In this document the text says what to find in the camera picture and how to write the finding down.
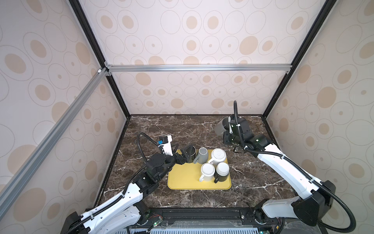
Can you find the white ribbed-bottom mug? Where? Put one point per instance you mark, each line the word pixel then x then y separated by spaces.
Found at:
pixel 217 156

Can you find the tall grey mug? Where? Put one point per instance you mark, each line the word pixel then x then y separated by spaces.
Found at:
pixel 223 126

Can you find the aluminium rail back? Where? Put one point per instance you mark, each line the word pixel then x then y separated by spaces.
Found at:
pixel 199 68

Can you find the black corner frame post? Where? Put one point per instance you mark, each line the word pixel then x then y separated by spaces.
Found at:
pixel 311 35
pixel 88 32

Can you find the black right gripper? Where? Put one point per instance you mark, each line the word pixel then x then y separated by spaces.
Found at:
pixel 226 135

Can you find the aluminium rail left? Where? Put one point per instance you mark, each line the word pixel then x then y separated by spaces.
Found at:
pixel 28 169

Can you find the small grey mug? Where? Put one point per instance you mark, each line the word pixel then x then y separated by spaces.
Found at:
pixel 202 156

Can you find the black mug white bottom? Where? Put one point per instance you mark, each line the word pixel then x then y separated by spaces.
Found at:
pixel 221 172

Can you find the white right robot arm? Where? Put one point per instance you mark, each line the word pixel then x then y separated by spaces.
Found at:
pixel 309 205

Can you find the black corner frame post left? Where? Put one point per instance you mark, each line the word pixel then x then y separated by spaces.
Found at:
pixel 88 32

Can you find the yellow plastic tray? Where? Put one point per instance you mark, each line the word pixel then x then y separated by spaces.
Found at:
pixel 186 177

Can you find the black corner frame post right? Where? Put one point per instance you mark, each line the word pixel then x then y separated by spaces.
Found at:
pixel 311 35

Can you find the aluminium rail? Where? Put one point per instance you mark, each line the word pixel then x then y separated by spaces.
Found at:
pixel 28 169
pixel 199 68

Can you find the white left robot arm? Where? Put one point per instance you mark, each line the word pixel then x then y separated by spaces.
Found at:
pixel 126 208

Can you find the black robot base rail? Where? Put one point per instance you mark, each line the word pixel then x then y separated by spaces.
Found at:
pixel 207 221

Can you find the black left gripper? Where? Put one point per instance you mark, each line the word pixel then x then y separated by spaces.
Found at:
pixel 178 160

